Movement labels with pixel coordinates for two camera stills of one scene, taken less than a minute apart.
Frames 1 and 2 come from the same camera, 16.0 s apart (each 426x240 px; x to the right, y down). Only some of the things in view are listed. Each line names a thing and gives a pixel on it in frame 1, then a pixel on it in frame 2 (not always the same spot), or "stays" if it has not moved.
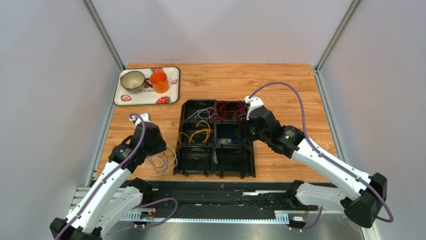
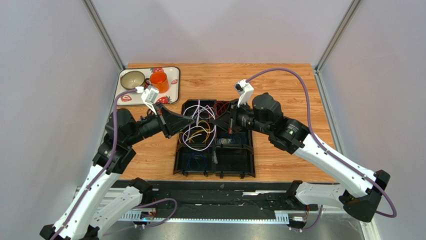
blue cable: x=228 y=135 -> x=196 y=153
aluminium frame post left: x=101 y=33 stays
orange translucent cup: x=160 y=82 stays
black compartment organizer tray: x=209 y=142 stays
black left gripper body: x=158 y=145 -> x=153 y=123
